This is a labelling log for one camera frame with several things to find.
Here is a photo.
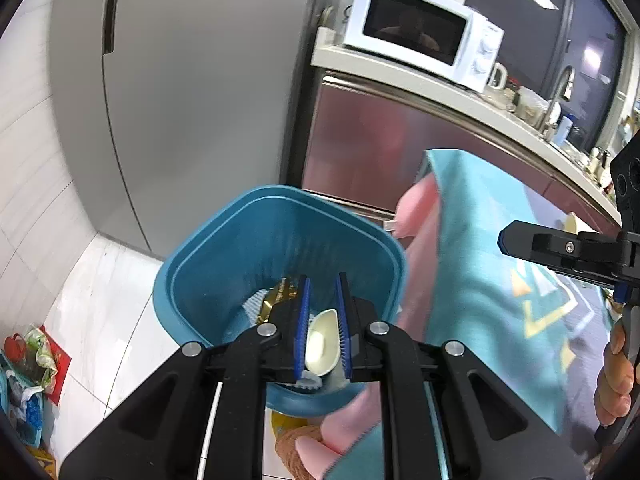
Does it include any blue trash bin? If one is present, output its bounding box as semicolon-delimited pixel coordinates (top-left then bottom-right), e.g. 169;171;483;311
152;184;409;418

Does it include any blue white bottle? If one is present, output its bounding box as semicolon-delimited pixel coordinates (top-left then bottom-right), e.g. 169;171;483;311
552;114;575;146

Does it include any floor clutter bags basket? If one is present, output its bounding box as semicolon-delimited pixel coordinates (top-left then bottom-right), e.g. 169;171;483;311
1;325;70;479

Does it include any clear plastic container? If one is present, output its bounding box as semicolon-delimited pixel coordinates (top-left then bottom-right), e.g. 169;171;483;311
515;86;548;126

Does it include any white microwave oven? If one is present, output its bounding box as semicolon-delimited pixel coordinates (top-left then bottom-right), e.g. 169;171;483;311
344;0;504;93

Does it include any glass kettle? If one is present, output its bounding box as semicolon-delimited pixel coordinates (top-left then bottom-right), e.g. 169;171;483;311
480;63;508;102

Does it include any right hand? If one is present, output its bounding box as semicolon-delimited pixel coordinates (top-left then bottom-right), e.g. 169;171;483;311
593;321;636;427

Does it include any dotted paper cup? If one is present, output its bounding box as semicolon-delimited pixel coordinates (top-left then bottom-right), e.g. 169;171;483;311
283;309;347;394

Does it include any patterned teal tablecloth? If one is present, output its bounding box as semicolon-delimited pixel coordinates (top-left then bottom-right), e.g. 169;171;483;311
395;150;613;464

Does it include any steel sink faucet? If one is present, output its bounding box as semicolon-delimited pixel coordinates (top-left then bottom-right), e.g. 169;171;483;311
537;65;576;134

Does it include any grey refrigerator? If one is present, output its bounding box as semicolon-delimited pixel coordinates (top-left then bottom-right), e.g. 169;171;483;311
49;0;312;257

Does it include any dark window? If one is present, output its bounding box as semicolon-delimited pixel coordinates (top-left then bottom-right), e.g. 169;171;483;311
465;0;626;152

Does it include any kitchen counter with cabinets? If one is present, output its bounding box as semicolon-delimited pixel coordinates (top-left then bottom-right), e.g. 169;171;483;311
301;27;624;241

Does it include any gold snack wrapper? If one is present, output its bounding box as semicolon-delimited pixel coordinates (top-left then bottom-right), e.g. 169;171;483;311
256;276;298;324

